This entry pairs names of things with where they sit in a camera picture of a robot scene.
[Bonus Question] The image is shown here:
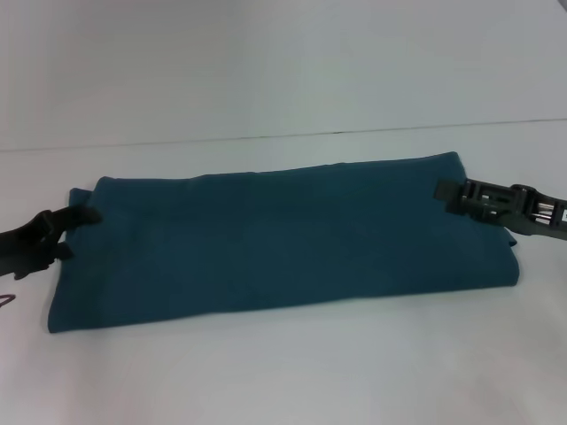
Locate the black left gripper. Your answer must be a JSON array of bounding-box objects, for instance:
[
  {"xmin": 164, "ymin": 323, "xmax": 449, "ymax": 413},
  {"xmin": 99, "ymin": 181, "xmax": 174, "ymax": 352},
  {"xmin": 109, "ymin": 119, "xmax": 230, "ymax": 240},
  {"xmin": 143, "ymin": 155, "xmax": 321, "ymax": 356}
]
[{"xmin": 0, "ymin": 205, "xmax": 105, "ymax": 282}]

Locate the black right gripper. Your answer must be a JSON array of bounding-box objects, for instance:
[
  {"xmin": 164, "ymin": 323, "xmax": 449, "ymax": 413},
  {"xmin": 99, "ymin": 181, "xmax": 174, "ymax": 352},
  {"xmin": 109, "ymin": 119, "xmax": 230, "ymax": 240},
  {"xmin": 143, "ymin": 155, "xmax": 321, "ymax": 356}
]
[{"xmin": 433, "ymin": 178, "xmax": 567, "ymax": 243}]

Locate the blue shirt with FREE print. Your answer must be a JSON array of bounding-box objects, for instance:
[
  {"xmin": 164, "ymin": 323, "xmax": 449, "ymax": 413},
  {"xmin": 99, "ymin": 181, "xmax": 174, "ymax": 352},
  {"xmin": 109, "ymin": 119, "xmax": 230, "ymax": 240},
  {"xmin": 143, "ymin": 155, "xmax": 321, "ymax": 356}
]
[{"xmin": 46, "ymin": 151, "xmax": 520, "ymax": 336}]

